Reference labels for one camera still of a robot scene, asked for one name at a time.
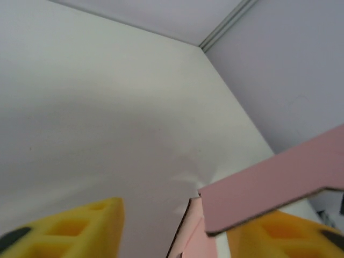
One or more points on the pink paper box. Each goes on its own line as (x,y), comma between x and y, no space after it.
(268,188)

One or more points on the aluminium frame corner post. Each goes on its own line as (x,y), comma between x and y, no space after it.
(228,25)

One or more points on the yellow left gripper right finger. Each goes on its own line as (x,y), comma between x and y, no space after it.
(290,236)

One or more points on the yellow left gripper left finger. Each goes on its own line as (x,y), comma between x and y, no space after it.
(80,231)

